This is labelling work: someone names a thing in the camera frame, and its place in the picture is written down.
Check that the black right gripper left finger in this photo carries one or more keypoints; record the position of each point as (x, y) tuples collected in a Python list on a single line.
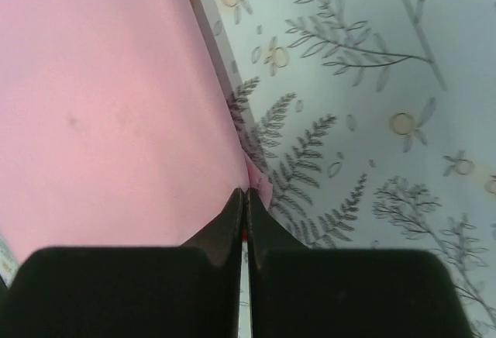
[(186, 291)]

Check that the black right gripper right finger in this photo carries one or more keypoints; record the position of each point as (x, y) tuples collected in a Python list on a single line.
[(299, 292)]

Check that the pink t shirt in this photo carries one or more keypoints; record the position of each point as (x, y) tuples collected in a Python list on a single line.
[(114, 128)]

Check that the floral patterned table mat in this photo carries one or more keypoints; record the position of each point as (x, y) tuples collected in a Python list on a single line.
[(373, 121)]

